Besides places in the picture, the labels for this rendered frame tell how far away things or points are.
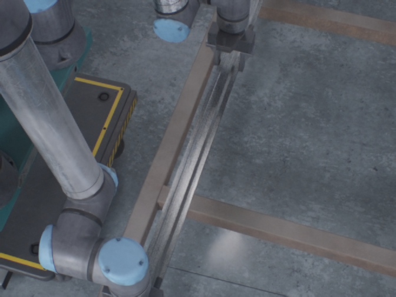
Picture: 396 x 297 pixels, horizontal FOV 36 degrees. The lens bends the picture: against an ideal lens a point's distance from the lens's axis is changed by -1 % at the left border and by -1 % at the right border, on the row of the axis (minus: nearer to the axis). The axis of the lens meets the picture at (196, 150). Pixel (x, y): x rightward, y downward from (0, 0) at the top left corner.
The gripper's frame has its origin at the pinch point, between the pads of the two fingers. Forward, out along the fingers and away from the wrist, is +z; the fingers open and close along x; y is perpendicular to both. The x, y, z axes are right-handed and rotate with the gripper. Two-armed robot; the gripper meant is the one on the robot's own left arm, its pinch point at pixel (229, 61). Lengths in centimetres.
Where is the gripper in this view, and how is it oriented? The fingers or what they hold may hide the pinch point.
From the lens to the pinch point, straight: 188.2
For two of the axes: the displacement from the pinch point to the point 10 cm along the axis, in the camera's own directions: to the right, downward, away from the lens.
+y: 3.0, -8.1, 5.0
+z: 0.0, 5.2, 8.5
